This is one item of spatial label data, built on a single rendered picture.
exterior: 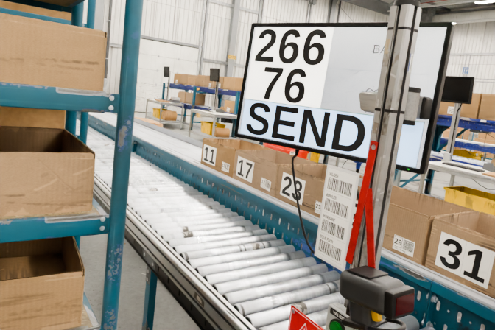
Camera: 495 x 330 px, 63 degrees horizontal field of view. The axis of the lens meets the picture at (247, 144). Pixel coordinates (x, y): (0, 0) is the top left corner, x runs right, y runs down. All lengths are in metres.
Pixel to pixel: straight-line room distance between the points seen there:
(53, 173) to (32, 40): 0.21
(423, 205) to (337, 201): 0.97
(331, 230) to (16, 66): 0.62
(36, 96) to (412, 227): 1.18
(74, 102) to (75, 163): 0.11
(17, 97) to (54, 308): 0.35
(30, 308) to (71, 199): 0.18
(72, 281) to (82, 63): 0.36
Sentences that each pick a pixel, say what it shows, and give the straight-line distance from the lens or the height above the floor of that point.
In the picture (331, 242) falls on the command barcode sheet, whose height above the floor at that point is 1.09.
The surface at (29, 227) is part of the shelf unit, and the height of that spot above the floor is 1.13.
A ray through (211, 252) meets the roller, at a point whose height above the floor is 0.74.
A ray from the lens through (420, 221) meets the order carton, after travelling 1.44.
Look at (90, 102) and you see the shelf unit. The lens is 0.67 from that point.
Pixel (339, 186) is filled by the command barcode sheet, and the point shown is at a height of 1.21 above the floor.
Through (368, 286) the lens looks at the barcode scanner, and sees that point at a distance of 0.73.
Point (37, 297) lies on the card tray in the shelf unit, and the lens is 0.78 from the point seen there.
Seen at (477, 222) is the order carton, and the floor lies 1.01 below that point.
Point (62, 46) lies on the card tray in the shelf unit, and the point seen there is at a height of 1.41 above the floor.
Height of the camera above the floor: 1.37
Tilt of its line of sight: 7 degrees down
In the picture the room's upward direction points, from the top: 7 degrees clockwise
